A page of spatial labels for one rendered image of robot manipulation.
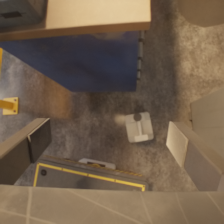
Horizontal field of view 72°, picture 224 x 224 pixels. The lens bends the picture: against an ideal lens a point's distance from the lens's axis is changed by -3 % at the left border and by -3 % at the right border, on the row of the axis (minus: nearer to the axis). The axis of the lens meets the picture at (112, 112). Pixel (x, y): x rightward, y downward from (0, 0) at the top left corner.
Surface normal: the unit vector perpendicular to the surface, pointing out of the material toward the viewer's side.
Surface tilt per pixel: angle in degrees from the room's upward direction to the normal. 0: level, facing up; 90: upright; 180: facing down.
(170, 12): 0
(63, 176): 0
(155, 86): 0
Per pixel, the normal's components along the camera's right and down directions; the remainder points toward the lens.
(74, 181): -0.14, -0.11
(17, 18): -0.02, 0.99
